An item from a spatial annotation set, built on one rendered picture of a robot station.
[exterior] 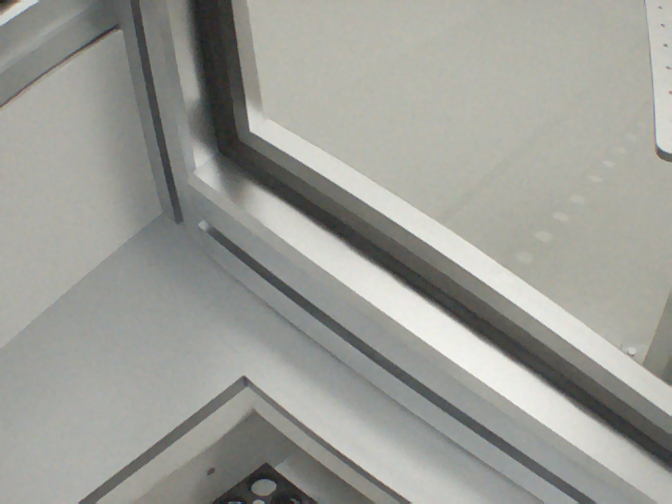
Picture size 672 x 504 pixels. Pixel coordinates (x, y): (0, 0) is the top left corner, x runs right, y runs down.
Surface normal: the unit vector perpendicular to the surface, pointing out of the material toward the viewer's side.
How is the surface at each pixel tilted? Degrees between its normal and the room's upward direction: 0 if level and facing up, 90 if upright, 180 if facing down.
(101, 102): 90
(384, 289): 0
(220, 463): 90
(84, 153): 90
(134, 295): 0
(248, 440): 90
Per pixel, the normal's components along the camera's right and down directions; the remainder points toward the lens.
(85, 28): 0.70, 0.49
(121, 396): -0.08, -0.66
